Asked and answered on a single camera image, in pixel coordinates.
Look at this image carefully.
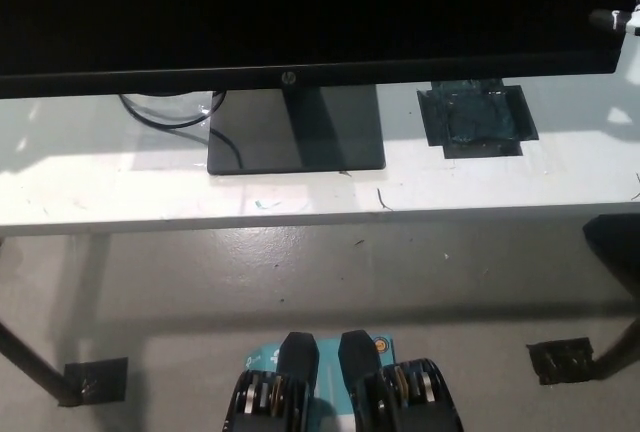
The black tape patch with plastic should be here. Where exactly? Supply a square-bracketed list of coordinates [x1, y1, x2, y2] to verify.
[415, 78, 540, 160]

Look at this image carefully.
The black bulky floor object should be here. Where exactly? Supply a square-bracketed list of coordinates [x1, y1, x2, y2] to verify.
[581, 213, 640, 299]

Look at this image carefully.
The black monitor cable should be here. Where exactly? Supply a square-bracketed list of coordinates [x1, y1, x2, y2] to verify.
[117, 91, 242, 171]

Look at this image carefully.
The black table leg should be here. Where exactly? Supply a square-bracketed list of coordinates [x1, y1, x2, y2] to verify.
[0, 320, 82, 409]
[594, 310, 640, 382]

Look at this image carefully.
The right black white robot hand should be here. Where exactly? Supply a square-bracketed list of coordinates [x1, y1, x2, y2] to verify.
[588, 0, 640, 38]

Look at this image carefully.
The black floor tape patch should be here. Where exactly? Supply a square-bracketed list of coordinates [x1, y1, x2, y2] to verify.
[58, 356, 129, 408]
[525, 336, 597, 386]

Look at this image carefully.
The black HP computer monitor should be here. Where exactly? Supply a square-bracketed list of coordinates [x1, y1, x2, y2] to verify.
[0, 0, 624, 177]

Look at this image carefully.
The black teal robot torso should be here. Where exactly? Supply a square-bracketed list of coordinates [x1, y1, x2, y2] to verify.
[221, 330, 464, 432]

